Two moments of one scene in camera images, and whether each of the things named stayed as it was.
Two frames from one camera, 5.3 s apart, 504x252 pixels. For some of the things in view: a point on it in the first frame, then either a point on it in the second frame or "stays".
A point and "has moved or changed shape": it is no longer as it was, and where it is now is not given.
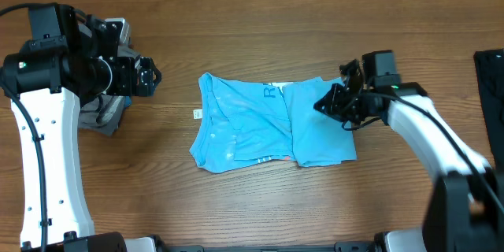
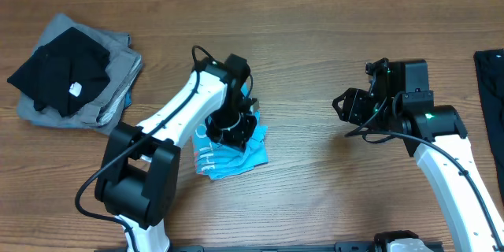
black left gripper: x=127 y=87 to x=237 y=138
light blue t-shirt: x=243 y=122 has moved or changed shape
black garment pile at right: x=490 y=65 stays
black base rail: x=360 y=246 stays
